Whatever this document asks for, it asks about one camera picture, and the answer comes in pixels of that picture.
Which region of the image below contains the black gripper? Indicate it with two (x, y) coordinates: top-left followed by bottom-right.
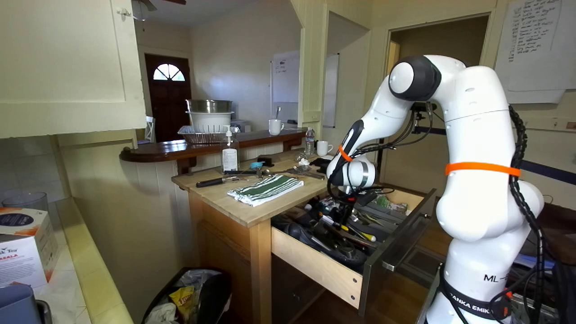
(328, 184), (366, 224)

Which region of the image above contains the black yellow handled screwdriver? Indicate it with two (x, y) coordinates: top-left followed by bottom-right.
(321, 216), (376, 243)

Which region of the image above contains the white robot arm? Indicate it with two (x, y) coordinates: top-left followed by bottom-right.
(326, 54), (544, 324)

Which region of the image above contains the wooden dresser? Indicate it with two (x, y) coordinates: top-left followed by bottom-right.
(171, 152), (339, 324)

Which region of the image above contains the dark grey utensil tray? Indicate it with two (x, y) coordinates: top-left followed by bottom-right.
(272, 195), (407, 272)

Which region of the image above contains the wooden drawer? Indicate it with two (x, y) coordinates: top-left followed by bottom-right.
(272, 186), (447, 324)

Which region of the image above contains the green white striped towel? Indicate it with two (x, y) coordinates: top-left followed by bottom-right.
(229, 175), (304, 207)

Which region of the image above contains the white mug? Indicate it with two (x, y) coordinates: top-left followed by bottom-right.
(268, 119), (285, 135)

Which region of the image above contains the white soap dispenser bottle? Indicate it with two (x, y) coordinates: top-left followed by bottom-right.
(222, 130), (238, 173)

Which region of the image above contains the white dish rack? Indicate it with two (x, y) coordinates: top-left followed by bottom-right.
(186, 99), (232, 134)

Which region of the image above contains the trash bin with bag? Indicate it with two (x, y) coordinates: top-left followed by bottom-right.
(141, 269), (232, 324)

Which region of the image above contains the dark wooden bar counter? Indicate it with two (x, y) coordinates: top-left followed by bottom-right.
(119, 128), (304, 175)

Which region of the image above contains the dark front door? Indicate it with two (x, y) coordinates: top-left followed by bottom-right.
(146, 54), (191, 141)

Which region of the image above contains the white whiteboard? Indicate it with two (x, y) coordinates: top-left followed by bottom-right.
(495, 0), (576, 105)

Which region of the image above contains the white cardboard box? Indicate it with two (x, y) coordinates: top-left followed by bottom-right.
(0, 207), (58, 290)

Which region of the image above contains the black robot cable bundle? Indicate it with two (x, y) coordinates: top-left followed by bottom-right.
(506, 107), (551, 324)

